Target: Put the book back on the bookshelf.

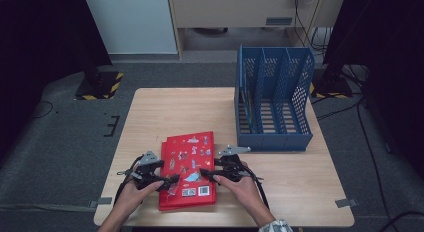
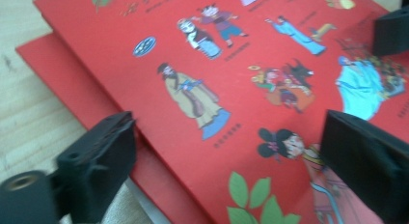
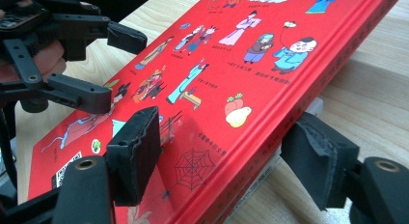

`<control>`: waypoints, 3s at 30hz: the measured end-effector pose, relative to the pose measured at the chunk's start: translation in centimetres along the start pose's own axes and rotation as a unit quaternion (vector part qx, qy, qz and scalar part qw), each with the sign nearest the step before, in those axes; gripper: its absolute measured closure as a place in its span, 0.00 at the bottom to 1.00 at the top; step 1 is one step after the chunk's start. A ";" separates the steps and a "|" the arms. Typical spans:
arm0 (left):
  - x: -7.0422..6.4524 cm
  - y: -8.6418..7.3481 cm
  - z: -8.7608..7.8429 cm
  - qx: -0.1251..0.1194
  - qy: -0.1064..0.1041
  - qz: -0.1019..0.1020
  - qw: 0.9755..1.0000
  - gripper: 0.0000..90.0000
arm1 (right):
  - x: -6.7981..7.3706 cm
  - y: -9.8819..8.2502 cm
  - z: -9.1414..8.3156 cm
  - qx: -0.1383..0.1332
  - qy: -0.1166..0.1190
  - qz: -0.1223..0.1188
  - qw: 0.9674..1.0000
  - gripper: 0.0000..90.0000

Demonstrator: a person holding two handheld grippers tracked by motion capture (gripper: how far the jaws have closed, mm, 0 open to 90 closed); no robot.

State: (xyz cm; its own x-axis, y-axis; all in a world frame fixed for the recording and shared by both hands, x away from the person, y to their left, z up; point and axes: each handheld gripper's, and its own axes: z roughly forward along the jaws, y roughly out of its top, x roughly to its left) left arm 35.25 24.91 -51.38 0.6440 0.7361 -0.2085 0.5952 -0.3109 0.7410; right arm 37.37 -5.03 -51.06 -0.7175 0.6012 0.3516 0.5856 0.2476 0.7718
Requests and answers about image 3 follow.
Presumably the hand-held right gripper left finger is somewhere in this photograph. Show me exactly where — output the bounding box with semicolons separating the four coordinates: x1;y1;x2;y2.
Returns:
105;105;162;208

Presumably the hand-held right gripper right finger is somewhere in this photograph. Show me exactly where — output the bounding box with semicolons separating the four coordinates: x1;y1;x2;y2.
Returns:
279;111;361;212

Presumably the white book with green leaf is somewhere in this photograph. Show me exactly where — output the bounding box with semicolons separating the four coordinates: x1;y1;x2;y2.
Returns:
225;97;324;224

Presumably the red illustrated hardcover book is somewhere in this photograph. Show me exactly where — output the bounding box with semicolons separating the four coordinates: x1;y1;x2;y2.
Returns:
28;0;404;224

